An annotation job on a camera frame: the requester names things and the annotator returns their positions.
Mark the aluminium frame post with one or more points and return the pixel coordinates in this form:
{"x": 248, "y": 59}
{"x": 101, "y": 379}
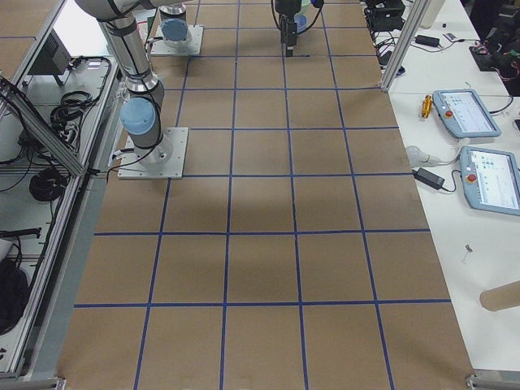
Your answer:
{"x": 414, "y": 19}

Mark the yellow screwdriver tool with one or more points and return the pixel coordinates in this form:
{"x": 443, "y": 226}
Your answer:
{"x": 426, "y": 106}

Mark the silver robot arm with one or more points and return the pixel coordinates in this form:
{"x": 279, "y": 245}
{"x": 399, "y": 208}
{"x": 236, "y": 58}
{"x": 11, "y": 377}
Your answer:
{"x": 173, "y": 25}
{"x": 117, "y": 20}

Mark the cardboard tube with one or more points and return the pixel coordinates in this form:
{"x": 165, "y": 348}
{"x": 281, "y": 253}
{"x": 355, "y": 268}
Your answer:
{"x": 501, "y": 298}

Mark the lower teach pendant tablet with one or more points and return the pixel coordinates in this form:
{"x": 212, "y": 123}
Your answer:
{"x": 490, "y": 180}

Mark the black power adapter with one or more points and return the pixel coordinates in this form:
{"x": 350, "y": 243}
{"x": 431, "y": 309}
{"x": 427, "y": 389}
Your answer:
{"x": 429, "y": 178}

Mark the grey control box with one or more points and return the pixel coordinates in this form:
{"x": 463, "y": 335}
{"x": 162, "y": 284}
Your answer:
{"x": 52, "y": 60}

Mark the teach pendant tablet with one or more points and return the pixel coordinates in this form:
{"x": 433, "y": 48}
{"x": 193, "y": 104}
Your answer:
{"x": 463, "y": 114}
{"x": 490, "y": 180}

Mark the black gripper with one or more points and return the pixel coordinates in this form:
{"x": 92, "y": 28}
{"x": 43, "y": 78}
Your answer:
{"x": 285, "y": 9}

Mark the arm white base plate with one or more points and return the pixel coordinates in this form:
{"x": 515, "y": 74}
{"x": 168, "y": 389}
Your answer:
{"x": 191, "y": 46}
{"x": 165, "y": 161}

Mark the upper teach pendant tablet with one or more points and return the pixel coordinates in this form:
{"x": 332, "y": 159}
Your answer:
{"x": 463, "y": 114}

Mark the white light bulb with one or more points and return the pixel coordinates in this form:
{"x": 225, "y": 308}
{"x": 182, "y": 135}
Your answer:
{"x": 418, "y": 158}

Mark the blue bowl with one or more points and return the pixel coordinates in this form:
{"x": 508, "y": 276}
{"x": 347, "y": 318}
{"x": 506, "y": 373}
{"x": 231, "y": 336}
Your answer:
{"x": 301, "y": 22}

